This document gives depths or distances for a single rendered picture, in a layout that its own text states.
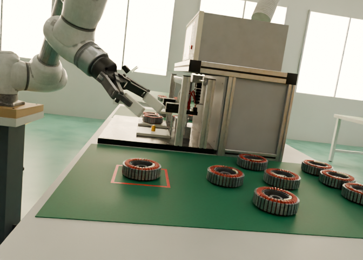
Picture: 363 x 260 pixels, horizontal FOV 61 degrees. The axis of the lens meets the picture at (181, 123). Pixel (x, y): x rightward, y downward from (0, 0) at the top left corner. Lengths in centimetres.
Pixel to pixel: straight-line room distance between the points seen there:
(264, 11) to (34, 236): 235
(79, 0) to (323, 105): 656
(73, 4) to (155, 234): 62
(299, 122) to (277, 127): 565
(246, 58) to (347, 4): 614
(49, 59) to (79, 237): 126
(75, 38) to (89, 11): 9
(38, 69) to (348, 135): 672
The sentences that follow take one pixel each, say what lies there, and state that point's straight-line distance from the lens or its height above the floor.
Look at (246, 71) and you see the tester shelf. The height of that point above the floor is 110.
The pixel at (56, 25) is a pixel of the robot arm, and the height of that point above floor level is 115.
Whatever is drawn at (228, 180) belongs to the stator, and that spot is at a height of 77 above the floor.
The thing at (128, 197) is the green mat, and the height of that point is 75.
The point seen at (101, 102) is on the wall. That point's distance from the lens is 624.
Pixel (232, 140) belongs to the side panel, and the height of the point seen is 82.
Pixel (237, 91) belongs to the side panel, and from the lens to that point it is 126.
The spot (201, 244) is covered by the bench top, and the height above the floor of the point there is 75.
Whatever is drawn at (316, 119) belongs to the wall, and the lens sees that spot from 716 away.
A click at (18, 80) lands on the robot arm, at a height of 92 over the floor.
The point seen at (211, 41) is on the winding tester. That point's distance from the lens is 134.
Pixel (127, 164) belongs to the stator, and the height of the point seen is 79.
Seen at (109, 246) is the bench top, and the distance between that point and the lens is 59.
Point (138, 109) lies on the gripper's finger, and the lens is 82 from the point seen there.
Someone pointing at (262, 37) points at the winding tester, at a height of 125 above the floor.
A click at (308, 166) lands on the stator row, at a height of 78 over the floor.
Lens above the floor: 105
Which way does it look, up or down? 9 degrees down
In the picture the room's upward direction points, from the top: 7 degrees clockwise
